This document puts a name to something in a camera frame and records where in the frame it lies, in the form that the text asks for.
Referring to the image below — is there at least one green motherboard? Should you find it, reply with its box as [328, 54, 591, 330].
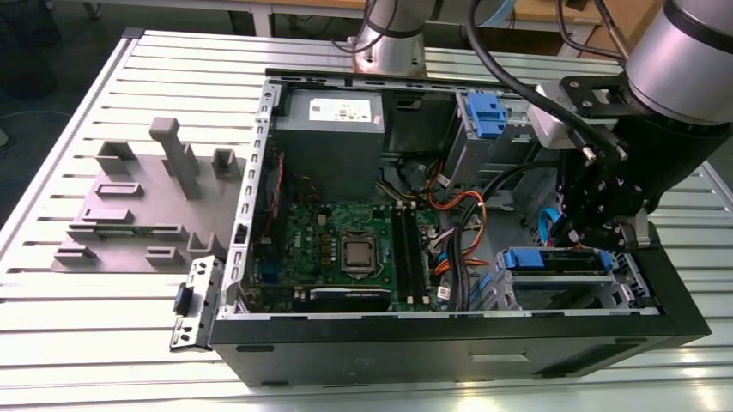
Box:
[239, 199, 456, 313]

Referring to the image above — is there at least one blue drive latch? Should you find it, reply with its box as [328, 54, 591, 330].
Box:
[466, 92, 511, 139]

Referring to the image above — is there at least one black graphics card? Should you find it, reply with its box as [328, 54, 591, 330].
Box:
[292, 284, 396, 313]

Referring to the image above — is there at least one silver CPU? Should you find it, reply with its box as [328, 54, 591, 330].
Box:
[342, 240, 374, 265]

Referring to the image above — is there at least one black cable bundle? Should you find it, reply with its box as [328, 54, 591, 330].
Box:
[445, 158, 575, 311]

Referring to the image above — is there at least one hard disk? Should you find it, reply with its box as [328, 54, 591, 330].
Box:
[503, 246, 619, 281]

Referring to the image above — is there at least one orange red wire bundle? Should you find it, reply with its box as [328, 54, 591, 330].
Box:
[425, 190, 496, 276]

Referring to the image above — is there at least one green RAM stick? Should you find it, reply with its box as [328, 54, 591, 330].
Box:
[94, 227, 155, 237]

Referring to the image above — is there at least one thin red wire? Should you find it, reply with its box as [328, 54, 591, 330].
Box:
[266, 151, 288, 241]

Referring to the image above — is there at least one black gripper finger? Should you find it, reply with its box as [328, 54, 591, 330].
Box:
[555, 171, 608, 249]
[595, 214, 659, 254]

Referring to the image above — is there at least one blue data wire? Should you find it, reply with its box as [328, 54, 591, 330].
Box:
[536, 204, 568, 249]

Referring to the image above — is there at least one grey part rack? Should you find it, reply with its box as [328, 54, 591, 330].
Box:
[53, 116, 253, 274]

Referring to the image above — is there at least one grey power supply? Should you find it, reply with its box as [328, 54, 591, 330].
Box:
[269, 88, 386, 203]

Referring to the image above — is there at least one yellow black wire bundle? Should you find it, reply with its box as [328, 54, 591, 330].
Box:
[376, 178, 432, 203]

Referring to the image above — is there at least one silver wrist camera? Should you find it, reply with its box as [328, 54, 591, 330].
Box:
[525, 106, 581, 150]

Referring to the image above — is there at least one metal card retention bracket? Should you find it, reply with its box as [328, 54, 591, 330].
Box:
[169, 254, 226, 354]

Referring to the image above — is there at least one wooden desk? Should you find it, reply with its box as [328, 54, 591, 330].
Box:
[252, 0, 608, 59]

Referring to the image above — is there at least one black PC case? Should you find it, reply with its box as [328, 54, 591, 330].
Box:
[209, 66, 713, 385]

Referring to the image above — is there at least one metal optical drive bay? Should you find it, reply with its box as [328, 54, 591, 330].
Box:
[445, 88, 577, 186]

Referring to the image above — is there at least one wooden cabinet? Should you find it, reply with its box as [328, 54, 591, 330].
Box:
[577, 0, 669, 59]

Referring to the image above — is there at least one metal disk bay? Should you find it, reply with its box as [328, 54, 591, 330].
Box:
[493, 245, 659, 312]

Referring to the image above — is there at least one CPU socket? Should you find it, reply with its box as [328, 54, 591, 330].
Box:
[337, 229, 384, 282]

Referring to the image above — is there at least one black camera bracket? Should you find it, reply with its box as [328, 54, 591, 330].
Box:
[557, 73, 633, 124]

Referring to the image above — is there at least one black camera cable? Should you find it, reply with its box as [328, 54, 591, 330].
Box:
[464, 0, 597, 162]

